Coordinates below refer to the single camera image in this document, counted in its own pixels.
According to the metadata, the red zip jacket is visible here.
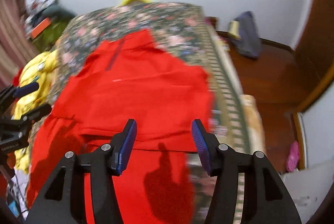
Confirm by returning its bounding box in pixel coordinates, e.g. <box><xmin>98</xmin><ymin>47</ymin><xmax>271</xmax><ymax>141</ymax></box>
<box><xmin>27</xmin><ymin>30</ymin><xmax>213</xmax><ymax>223</ymax></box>

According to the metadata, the yellow cartoon blanket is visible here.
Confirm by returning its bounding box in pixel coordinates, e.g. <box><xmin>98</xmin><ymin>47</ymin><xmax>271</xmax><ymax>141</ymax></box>
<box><xmin>11</xmin><ymin>50</ymin><xmax>59</xmax><ymax>175</ymax></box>

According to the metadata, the pink slipper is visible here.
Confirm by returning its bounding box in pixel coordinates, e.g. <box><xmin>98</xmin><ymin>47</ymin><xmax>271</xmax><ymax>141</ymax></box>
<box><xmin>286</xmin><ymin>141</ymin><xmax>300</xmax><ymax>173</ymax></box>

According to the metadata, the striped pink curtain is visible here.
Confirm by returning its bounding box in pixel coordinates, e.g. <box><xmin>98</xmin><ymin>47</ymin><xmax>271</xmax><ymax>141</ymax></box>
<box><xmin>1</xmin><ymin>0</ymin><xmax>38</xmax><ymax>87</ymax></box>

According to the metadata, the orange flat box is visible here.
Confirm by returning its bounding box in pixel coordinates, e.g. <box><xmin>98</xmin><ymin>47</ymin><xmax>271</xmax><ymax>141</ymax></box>
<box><xmin>30</xmin><ymin>18</ymin><xmax>52</xmax><ymax>39</ymax></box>

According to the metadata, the dark grey neck pillow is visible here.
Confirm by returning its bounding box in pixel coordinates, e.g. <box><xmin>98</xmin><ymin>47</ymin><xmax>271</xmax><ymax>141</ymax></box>
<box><xmin>42</xmin><ymin>4</ymin><xmax>76</xmax><ymax>20</ymax></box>

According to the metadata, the brown wooden door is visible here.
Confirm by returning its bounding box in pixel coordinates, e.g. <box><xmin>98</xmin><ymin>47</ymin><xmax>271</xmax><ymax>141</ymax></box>
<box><xmin>286</xmin><ymin>0</ymin><xmax>333</xmax><ymax>113</ymax></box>

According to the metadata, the dark floral bedspread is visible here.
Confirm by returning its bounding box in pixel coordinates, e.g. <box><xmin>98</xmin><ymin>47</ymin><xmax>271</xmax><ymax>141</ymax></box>
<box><xmin>27</xmin><ymin>1</ymin><xmax>253</xmax><ymax>224</ymax></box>

